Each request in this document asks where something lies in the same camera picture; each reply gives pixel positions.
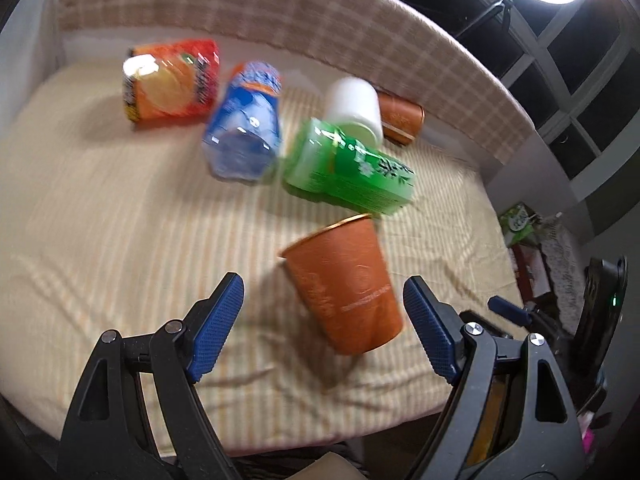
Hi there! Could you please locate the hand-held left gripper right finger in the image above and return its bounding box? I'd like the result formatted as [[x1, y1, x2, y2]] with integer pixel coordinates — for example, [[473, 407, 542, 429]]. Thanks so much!
[[403, 276, 587, 480]]

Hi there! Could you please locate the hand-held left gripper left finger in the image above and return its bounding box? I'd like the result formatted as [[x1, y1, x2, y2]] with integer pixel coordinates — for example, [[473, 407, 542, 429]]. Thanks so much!
[[57, 272, 245, 480]]

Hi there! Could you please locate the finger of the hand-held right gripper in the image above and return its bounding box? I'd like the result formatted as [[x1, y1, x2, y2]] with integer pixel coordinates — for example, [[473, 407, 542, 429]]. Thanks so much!
[[487, 295, 538, 330]]

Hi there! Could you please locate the large orange paper cup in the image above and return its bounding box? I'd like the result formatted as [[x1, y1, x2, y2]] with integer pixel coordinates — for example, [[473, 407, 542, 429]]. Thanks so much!
[[280, 214, 405, 356]]

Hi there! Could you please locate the white cup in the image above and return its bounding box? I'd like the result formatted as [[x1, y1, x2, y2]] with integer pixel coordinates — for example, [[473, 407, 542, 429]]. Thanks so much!
[[325, 77, 385, 145]]

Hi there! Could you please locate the red box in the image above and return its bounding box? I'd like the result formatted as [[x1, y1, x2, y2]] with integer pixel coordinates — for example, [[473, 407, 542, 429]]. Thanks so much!
[[510, 242, 556, 306]]

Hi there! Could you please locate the lace cloth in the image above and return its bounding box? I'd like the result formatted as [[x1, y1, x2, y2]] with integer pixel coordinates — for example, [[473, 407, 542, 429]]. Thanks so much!
[[537, 217, 596, 331]]

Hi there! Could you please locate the green packet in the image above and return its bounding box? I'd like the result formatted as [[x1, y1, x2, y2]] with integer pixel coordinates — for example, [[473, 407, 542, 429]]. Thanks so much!
[[499, 202, 539, 247]]

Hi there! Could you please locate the pink item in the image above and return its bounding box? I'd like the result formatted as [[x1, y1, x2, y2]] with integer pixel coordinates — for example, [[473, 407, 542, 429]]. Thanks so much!
[[582, 410, 613, 461]]

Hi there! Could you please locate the striped bed sheet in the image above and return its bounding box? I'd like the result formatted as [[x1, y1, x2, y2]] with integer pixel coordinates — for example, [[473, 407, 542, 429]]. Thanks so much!
[[0, 65, 521, 457]]

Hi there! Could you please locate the green plastic bottle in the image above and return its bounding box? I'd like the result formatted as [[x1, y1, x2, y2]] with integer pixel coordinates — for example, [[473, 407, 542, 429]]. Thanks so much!
[[281, 117, 417, 218]]

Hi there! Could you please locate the cardboard piece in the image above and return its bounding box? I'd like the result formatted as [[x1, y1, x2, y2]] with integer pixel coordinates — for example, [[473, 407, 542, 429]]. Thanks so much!
[[295, 452, 373, 480]]

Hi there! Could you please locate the blue plastic bottle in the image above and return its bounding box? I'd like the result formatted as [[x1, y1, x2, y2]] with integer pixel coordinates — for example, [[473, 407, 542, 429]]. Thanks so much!
[[201, 61, 282, 183]]

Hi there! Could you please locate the orange can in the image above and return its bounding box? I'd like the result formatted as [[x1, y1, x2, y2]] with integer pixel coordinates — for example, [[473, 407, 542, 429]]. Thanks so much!
[[376, 91, 426, 147]]

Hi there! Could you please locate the orange snack bag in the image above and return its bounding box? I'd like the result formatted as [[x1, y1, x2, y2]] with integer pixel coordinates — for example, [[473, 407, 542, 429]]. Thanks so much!
[[122, 39, 221, 125]]

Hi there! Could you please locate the black light stand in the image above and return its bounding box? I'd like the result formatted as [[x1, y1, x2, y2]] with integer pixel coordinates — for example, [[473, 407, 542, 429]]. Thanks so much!
[[457, 0, 517, 41]]

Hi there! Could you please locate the plaid blanket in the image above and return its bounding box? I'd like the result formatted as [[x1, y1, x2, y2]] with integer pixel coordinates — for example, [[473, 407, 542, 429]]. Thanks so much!
[[57, 0, 538, 171]]

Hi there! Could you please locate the window frame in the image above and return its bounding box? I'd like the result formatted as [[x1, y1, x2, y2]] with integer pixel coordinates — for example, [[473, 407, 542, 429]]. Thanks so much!
[[375, 0, 640, 192]]

